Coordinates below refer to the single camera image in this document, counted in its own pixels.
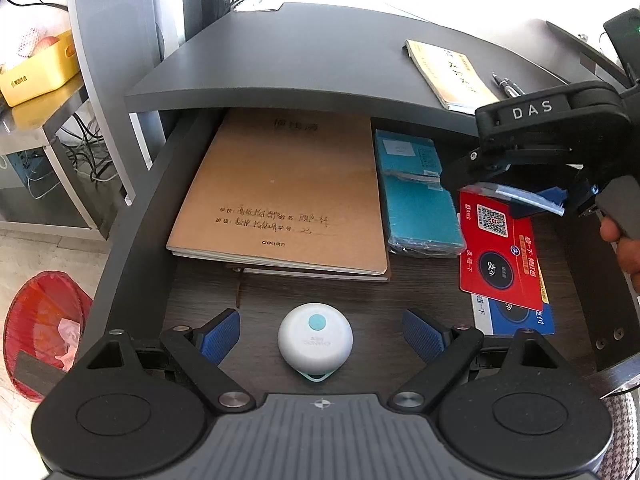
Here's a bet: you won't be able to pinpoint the teal wrapped notebook white label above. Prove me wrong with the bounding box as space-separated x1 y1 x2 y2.
375 129 443 183

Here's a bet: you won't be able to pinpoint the blue card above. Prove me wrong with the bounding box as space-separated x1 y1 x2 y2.
470 294 556 337

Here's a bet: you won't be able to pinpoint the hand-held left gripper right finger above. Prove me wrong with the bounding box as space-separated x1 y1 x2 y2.
387 308 568 415

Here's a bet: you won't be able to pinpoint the dark wooden drawer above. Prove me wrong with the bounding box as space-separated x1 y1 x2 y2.
87 107 640 396

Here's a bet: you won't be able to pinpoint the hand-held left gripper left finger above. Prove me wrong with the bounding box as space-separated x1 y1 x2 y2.
75 308 253 415

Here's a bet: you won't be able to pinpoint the white round device teal button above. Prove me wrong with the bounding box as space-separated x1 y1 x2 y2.
278 302 354 384

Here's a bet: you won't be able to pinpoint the bundle of black cables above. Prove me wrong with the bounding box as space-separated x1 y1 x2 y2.
52 112 123 183

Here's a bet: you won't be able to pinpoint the grey upright panel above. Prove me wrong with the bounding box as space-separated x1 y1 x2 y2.
65 0 168 206

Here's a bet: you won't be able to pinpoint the small clear plastic bag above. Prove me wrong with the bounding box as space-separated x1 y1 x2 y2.
467 182 568 216

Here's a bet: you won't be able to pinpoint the dark grey desk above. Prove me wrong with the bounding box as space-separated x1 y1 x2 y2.
124 2 626 137

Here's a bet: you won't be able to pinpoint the houndstooth chair seat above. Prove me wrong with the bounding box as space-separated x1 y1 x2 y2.
589 389 640 480

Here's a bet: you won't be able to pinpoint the yellow plastic basket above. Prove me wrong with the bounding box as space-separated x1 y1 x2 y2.
0 29 82 107

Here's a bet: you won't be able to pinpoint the person's right hand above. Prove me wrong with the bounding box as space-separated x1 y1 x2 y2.
600 216 640 296

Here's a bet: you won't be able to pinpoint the yellow booklet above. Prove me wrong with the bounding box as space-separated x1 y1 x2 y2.
403 39 501 114

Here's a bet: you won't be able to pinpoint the notebook with brown strap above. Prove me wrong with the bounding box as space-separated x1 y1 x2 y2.
227 261 391 309

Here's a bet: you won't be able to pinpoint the metal side table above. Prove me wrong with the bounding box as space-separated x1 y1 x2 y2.
0 77 113 241

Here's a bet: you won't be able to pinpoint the red trash bin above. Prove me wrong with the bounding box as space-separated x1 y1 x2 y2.
2 270 94 404

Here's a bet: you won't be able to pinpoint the brown paper notebook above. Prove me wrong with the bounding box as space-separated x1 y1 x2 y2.
166 109 391 277

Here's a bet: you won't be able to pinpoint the red card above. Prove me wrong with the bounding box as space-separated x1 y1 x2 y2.
459 189 548 312

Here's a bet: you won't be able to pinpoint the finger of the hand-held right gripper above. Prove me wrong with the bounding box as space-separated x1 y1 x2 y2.
440 146 518 192
539 167 603 217

